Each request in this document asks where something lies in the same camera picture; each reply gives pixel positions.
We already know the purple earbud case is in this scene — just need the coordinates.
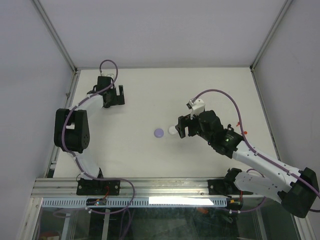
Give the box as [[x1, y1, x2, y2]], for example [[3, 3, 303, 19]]
[[153, 128, 165, 138]]

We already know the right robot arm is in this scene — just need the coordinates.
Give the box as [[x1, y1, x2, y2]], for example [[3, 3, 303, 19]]
[[175, 110, 319, 218]]

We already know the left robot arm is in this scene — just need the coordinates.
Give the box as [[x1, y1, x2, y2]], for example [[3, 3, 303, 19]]
[[53, 76, 125, 195]]

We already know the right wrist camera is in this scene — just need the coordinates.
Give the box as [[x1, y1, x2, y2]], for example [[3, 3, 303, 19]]
[[186, 98, 206, 120]]

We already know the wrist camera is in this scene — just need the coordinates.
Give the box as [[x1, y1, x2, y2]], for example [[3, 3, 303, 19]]
[[186, 98, 206, 120], [101, 72, 115, 79]]

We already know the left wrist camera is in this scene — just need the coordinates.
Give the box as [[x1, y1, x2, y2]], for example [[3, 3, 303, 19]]
[[101, 72, 115, 79]]

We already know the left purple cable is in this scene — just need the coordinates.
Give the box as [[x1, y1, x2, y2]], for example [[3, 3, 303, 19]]
[[61, 59, 137, 240]]

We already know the purple cable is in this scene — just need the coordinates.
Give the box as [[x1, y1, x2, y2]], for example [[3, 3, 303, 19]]
[[191, 88, 320, 215], [61, 59, 137, 240]]

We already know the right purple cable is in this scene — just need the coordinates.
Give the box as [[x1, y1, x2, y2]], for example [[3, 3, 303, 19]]
[[191, 88, 320, 215]]

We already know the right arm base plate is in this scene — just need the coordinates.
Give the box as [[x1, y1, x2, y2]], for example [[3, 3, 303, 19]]
[[207, 179, 233, 196]]

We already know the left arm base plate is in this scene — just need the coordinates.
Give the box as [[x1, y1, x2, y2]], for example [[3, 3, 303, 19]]
[[76, 178, 121, 196]]

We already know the aluminium mounting rail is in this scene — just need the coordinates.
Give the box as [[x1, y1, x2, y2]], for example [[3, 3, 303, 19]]
[[31, 176, 258, 200]]

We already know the slotted cable duct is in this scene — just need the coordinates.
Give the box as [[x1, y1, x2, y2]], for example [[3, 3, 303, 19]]
[[42, 196, 227, 209]]

